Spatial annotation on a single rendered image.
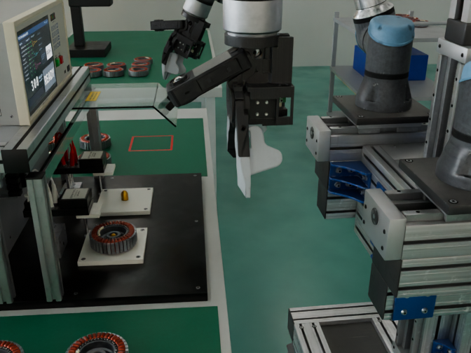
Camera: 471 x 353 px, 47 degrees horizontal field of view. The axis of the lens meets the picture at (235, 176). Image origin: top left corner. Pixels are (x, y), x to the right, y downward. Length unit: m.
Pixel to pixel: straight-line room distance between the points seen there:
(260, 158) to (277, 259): 2.04
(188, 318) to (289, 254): 1.66
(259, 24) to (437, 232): 0.58
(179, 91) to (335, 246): 2.24
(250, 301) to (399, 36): 1.39
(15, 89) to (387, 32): 0.90
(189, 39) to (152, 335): 0.85
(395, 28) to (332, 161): 0.38
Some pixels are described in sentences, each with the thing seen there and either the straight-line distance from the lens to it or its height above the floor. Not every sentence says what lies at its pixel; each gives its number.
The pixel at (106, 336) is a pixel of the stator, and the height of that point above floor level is 0.79.
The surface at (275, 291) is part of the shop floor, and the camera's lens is 2.50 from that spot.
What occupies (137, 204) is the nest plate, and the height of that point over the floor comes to 0.78.
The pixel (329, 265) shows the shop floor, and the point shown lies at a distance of 2.71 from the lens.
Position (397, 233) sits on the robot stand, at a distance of 1.06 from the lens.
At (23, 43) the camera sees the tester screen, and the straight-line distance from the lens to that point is 1.18.
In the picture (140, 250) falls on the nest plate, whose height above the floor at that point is 0.78.
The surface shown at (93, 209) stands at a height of 0.88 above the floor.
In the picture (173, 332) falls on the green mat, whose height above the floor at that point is 0.75.
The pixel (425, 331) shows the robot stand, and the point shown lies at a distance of 1.59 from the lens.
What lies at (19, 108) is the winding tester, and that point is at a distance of 1.17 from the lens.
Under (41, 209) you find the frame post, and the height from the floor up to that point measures 0.99.
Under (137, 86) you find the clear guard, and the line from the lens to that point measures 1.63.
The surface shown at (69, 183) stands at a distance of 1.55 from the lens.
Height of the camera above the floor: 1.47
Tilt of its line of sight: 24 degrees down
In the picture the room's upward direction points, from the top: straight up
